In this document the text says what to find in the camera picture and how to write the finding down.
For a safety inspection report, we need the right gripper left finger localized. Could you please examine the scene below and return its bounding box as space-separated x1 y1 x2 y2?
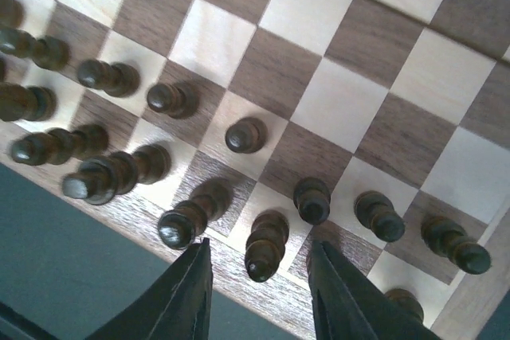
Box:
88 238 213 339

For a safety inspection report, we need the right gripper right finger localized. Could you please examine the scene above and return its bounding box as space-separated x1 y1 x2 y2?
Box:
308 240 438 339

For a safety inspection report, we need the pile of dark chess pieces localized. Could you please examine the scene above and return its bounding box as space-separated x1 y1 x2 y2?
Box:
1 0 497 338

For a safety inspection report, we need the wooden chess board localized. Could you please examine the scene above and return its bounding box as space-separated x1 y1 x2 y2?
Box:
1 0 509 339

